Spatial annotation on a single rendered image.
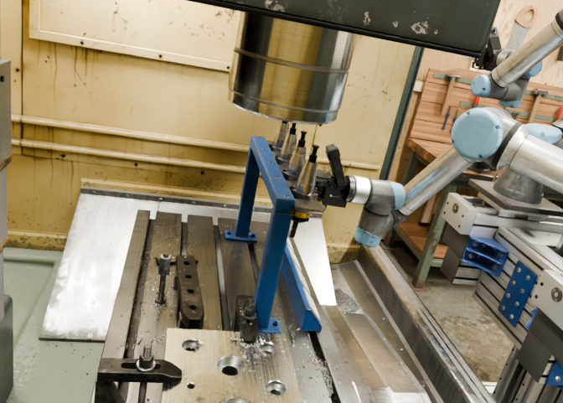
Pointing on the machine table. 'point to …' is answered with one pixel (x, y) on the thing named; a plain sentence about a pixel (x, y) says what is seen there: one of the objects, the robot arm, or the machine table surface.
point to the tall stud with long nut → (162, 276)
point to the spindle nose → (289, 69)
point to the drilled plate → (282, 367)
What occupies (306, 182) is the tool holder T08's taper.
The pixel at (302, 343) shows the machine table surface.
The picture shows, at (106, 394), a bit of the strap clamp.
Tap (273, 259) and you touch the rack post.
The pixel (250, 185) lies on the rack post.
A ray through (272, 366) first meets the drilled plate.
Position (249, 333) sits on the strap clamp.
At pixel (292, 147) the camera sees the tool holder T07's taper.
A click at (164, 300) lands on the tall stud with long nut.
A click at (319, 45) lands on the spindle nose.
